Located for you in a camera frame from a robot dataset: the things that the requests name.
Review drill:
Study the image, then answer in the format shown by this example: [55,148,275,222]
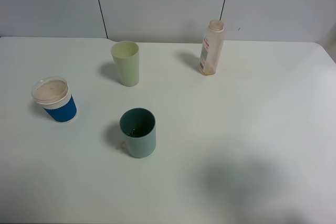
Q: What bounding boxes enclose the teal green plastic cup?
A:
[119,108,156,158]

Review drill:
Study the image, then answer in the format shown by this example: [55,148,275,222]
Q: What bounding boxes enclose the blue paper cup with lid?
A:
[31,76,77,123]

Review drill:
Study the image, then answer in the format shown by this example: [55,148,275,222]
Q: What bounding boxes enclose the clear plastic drink bottle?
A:
[199,19,224,76]

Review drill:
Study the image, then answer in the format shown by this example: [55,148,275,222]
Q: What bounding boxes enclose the pale yellow-green plastic cup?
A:
[111,41,139,87]

